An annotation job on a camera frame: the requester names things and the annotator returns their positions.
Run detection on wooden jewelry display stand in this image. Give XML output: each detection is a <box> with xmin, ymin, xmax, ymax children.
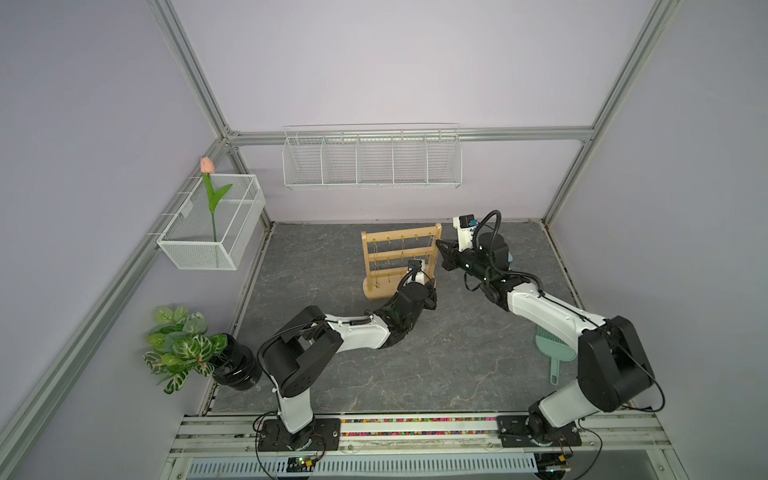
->
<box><xmin>361</xmin><ymin>223</ymin><xmax>443</xmax><ymax>300</ymax></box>

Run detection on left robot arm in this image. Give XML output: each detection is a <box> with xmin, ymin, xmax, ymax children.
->
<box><xmin>256</xmin><ymin>263</ymin><xmax>437</xmax><ymax>435</ymax></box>

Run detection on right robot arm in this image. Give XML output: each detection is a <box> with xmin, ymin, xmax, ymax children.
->
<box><xmin>437</xmin><ymin>210</ymin><xmax>658</xmax><ymax>444</ymax></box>

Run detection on black ceramic vase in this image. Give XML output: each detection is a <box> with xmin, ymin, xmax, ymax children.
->
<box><xmin>211</xmin><ymin>334</ymin><xmax>262</xmax><ymax>391</ymax></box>

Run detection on green leafy artificial plant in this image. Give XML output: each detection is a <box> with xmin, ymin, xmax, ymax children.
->
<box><xmin>142</xmin><ymin>305</ymin><xmax>232</xmax><ymax>395</ymax></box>

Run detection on pink artificial tulip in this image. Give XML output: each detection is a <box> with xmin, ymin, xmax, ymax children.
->
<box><xmin>200</xmin><ymin>157</ymin><xmax>232</xmax><ymax>242</ymax></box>

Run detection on white wire wall shelf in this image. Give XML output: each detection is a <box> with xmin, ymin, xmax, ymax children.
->
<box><xmin>282</xmin><ymin>123</ymin><xmax>463</xmax><ymax>188</ymax></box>

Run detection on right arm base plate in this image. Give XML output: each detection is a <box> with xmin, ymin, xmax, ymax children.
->
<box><xmin>496</xmin><ymin>414</ymin><xmax>582</xmax><ymax>448</ymax></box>

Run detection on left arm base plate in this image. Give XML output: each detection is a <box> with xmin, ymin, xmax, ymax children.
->
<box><xmin>256</xmin><ymin>417</ymin><xmax>341</xmax><ymax>452</ymax></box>

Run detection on white slotted cable duct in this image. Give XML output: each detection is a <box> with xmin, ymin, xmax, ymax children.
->
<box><xmin>186</xmin><ymin>453</ymin><xmax>538</xmax><ymax>479</ymax></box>

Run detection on white mesh wall basket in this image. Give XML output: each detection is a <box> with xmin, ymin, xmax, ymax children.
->
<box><xmin>156</xmin><ymin>174</ymin><xmax>266</xmax><ymax>271</ymax></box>

